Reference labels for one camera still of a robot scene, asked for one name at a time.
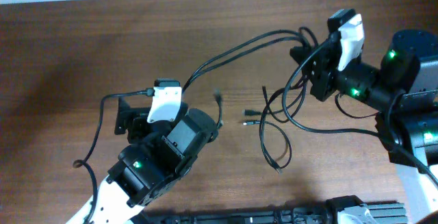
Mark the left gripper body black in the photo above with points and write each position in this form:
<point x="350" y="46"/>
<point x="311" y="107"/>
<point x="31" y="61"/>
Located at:
<point x="141" y="132"/>

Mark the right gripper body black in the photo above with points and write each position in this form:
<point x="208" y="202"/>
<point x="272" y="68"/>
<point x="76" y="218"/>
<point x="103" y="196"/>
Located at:
<point x="326" y="86"/>

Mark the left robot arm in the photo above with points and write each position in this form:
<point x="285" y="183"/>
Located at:
<point x="158" y="155"/>

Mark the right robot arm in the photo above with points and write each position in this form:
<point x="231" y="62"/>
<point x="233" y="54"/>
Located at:
<point x="404" y="92"/>

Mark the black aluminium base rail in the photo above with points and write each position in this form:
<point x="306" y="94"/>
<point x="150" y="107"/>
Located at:
<point x="347" y="209"/>

